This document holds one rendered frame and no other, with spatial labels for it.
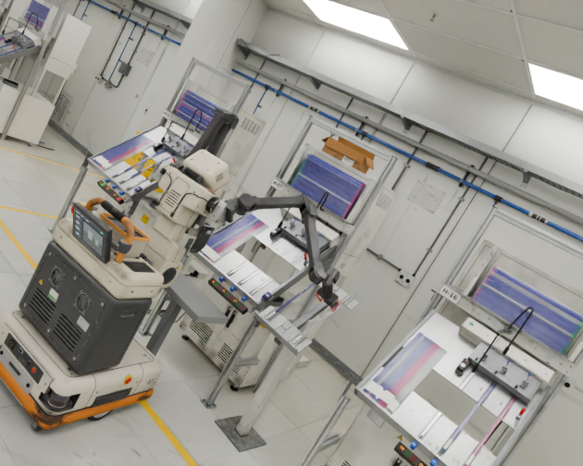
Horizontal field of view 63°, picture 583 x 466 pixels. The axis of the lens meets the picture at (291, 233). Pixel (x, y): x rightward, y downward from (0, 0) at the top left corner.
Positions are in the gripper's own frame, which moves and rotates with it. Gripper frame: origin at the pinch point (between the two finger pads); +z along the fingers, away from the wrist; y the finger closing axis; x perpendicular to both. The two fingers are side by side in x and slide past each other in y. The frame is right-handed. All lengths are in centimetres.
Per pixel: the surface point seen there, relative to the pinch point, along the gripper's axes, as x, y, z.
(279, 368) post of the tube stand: 30.5, 8.8, 38.3
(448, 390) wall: -107, -37, 176
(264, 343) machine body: 18, 42, 61
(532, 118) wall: -271, 23, 8
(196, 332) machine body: 40, 94, 79
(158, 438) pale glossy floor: 103, 20, 35
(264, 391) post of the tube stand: 43, 10, 51
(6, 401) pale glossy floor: 148, 58, -10
